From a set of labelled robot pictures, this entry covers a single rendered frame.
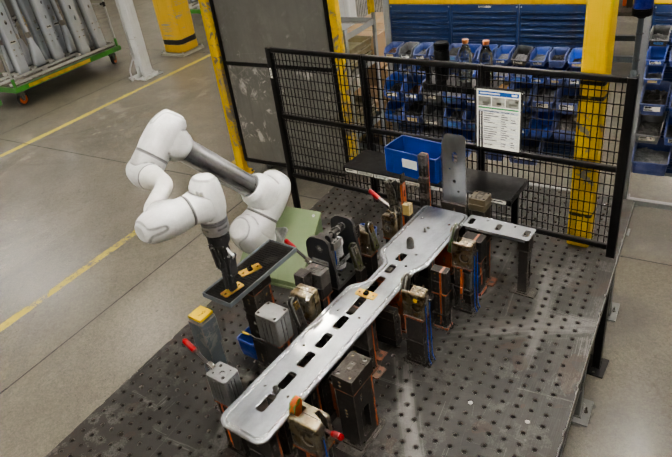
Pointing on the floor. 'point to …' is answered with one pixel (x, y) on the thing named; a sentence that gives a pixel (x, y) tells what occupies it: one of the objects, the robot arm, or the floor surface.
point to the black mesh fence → (467, 138)
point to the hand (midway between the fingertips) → (229, 280)
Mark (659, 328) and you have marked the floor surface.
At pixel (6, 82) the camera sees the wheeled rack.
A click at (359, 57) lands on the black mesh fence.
